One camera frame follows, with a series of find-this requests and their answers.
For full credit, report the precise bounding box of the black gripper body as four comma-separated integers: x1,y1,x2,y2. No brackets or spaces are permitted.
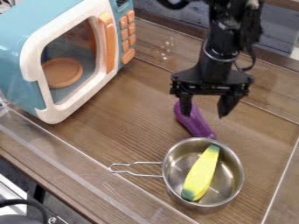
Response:
170,48,254,97

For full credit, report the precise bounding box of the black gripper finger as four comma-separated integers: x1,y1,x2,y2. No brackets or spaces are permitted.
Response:
218,94,243,118
181,93,193,117

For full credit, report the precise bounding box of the purple toy eggplant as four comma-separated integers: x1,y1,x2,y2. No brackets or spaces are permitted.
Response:
174,102,217,139

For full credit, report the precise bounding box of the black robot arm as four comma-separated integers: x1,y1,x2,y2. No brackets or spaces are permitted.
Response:
171,0,263,117

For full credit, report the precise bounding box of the orange microwave turntable plate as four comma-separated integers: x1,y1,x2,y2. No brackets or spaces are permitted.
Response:
42,58,83,88

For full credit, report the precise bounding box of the blue toy microwave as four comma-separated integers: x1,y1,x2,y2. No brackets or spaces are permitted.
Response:
0,0,137,124

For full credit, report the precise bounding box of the silver pot with wire handle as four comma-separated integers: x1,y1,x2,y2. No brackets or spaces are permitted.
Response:
108,137,245,214

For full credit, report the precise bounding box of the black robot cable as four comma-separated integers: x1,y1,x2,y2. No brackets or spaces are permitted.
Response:
155,0,258,73

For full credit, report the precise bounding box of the black cable lower left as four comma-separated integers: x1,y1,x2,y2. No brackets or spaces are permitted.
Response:
0,199,50,224

